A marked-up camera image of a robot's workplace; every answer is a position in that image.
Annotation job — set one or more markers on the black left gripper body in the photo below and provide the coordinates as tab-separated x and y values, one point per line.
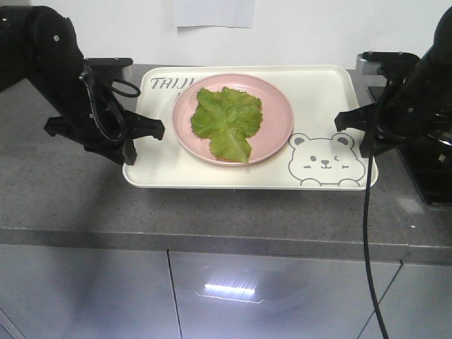
90	114

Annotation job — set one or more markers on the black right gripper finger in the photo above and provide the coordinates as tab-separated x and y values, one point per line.
361	118
367	145

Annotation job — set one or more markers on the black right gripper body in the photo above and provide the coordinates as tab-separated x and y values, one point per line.
411	108

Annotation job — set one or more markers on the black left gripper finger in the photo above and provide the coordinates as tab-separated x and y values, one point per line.
138	126
128	152

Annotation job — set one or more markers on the cream bear serving tray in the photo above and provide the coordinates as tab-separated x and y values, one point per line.
315	157

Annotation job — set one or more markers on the pink plastic plate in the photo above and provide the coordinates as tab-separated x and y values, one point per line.
276	127

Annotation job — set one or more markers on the green lettuce leaf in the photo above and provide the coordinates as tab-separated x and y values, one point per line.
228	119

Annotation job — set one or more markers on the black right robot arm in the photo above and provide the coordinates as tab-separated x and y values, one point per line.
436	62

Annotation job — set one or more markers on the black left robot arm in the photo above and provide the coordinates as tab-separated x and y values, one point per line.
39	44

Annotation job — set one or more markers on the grey cabinet door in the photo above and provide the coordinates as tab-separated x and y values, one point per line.
85	293

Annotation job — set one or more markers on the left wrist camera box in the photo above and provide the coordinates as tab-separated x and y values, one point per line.
110	69

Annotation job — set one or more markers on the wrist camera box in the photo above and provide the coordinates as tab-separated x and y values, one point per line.
110	69
371	63

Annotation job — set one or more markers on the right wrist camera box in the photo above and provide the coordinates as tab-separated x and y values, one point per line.
371	63

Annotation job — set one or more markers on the white paper sheet on wall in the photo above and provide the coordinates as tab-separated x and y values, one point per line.
211	13

